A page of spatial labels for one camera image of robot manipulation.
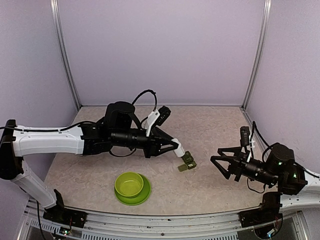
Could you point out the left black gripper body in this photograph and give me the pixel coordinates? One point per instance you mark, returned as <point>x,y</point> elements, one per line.
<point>150,149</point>

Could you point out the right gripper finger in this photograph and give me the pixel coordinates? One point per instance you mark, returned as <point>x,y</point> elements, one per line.
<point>232,164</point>
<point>231,153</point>

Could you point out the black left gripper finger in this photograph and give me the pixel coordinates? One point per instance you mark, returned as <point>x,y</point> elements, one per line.
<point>159,150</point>
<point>162,137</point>

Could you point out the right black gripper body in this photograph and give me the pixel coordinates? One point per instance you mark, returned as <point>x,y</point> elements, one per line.
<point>240,165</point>

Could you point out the white pill bottle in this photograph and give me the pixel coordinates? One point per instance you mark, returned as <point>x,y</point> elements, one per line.
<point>179,151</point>

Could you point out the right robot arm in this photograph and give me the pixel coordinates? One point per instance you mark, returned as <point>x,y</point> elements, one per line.
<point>277,167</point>

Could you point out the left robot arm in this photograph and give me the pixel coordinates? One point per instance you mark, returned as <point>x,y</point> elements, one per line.
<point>120,127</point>

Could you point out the green bowl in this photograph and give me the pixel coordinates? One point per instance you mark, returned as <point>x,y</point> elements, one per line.
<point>129,184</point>

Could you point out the green plate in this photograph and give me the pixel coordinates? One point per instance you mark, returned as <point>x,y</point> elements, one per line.
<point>140,198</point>

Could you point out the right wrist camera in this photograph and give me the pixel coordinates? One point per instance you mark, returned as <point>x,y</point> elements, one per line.
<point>247,142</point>

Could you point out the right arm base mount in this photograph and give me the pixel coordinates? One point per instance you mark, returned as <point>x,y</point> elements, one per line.
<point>256,216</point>

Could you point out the aluminium front rail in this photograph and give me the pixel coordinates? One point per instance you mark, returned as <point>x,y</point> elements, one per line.
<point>116,226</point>

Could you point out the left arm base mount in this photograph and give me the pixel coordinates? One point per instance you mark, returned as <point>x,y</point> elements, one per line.
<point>66,216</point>

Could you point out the right aluminium frame post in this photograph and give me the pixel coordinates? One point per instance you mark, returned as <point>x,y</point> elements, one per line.
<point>258,54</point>

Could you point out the aluminium frame post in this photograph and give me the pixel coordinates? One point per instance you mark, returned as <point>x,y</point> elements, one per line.
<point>54,4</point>
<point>258,54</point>

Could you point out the left aluminium frame post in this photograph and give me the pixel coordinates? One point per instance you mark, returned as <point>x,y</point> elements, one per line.
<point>54,4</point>

